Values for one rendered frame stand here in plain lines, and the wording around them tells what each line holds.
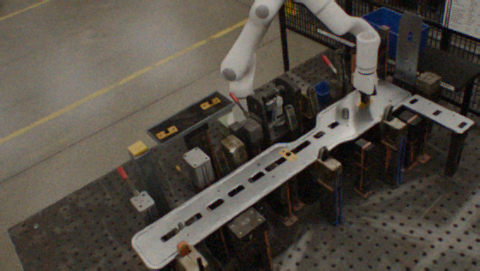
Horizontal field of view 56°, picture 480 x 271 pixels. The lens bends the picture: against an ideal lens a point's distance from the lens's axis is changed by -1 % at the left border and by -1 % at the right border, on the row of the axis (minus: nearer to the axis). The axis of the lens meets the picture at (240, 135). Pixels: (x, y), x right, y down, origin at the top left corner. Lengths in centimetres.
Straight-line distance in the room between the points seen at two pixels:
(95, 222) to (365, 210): 125
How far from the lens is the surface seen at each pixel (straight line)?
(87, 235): 229
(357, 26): 200
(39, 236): 241
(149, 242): 174
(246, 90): 227
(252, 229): 164
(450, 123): 209
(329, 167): 179
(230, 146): 187
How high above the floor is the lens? 232
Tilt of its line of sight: 41 degrees down
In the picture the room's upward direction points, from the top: 11 degrees counter-clockwise
